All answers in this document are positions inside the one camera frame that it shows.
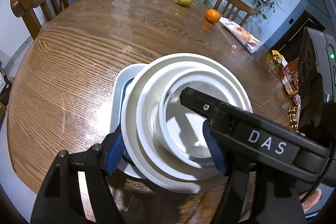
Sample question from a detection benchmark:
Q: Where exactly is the person's right hand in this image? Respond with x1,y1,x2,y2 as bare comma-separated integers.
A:
299,189,323,214

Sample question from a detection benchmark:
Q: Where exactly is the large patterned square plate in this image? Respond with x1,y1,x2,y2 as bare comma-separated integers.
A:
113,63,158,180

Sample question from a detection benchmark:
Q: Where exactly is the dark brown door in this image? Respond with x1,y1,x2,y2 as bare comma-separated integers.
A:
269,11,326,56

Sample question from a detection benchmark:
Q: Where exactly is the orange fruit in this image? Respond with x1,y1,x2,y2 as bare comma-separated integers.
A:
205,9,220,23

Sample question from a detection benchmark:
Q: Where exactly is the medium white bowl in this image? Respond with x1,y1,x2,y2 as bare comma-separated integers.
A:
136,61,248,182

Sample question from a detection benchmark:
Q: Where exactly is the cluster of condiment jars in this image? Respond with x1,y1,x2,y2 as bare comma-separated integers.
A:
281,63,302,106

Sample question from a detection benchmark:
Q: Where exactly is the white snack packet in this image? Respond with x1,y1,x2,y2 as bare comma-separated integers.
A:
219,17,263,53

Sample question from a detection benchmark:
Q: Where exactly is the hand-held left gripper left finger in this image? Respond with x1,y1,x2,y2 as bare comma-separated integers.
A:
30,126,125,224

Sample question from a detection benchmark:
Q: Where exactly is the wooden bead string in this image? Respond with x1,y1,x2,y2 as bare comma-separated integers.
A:
288,106,300,131

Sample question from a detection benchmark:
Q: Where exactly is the yellow snack packet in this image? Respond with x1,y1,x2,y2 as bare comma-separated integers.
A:
267,50,288,68

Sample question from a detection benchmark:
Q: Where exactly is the large white bowl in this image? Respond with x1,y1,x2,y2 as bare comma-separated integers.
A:
121,53,254,193

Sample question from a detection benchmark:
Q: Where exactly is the blue deep plate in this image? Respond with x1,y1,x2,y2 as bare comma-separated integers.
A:
121,77,137,165

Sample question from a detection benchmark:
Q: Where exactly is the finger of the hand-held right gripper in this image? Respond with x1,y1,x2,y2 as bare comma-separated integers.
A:
180,87,238,142

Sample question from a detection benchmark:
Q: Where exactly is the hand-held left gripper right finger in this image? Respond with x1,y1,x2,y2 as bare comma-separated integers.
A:
202,120,307,224

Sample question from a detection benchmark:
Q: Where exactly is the small white bowl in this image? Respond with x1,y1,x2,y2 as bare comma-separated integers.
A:
157,68,231,169

